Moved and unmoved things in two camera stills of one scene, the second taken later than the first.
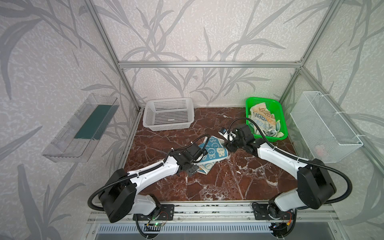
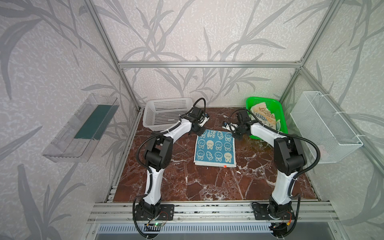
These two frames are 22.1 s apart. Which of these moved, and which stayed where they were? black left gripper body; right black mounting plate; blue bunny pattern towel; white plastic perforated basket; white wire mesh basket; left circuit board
Moved: black left gripper body; blue bunny pattern towel
Stayed: white wire mesh basket; left circuit board; white plastic perforated basket; right black mounting plate
